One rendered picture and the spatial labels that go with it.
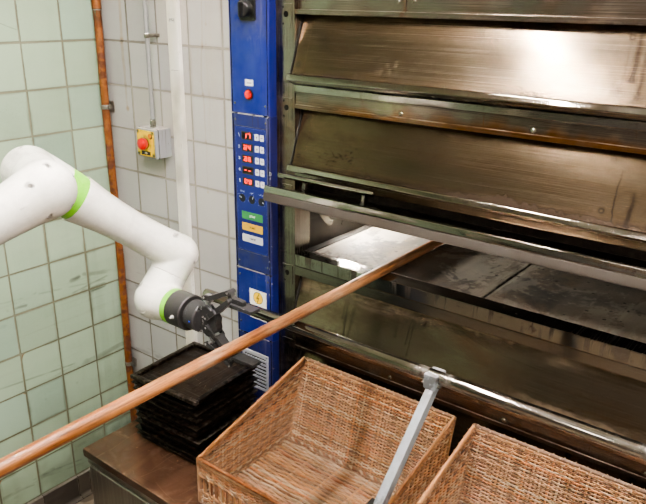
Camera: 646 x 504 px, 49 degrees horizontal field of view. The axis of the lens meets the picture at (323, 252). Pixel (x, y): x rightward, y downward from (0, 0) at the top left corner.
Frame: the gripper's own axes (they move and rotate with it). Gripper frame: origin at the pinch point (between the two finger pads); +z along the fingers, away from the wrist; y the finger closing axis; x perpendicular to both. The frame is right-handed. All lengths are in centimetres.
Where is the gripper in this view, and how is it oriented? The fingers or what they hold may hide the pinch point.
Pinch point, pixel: (252, 337)
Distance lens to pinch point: 166.3
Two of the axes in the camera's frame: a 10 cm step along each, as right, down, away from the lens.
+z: 7.9, 2.2, -5.8
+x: -6.2, 2.6, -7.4
